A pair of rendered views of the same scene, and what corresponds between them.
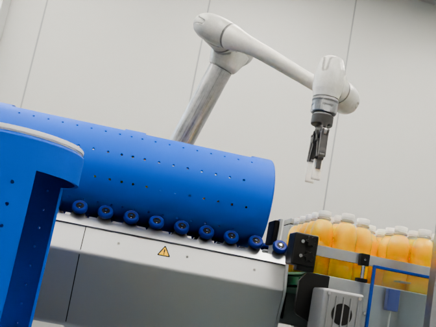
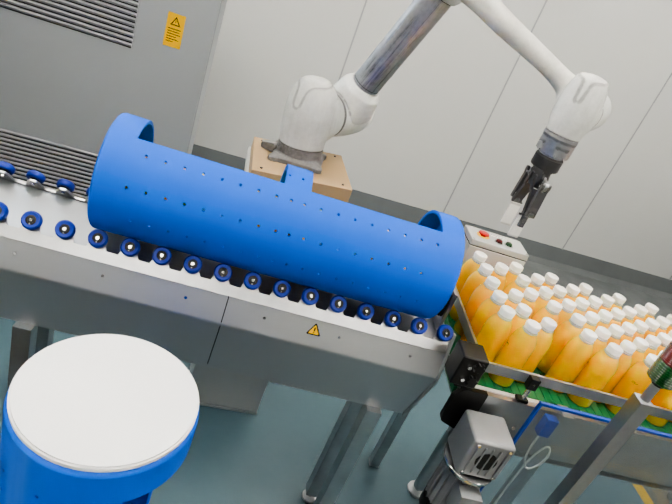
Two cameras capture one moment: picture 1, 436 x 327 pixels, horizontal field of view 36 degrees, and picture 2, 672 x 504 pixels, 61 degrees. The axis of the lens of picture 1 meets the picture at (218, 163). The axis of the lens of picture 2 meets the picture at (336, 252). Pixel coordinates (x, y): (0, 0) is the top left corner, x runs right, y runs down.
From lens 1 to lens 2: 124 cm
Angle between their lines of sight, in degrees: 39
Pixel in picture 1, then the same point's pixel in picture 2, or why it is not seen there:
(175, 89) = not seen: outside the picture
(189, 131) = (382, 73)
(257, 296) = (407, 378)
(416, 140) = not seen: outside the picture
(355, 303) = (504, 455)
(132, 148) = (290, 222)
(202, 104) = (405, 43)
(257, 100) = not seen: outside the picture
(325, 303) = (472, 452)
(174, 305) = (318, 371)
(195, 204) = (357, 290)
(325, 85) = (568, 125)
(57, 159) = (152, 479)
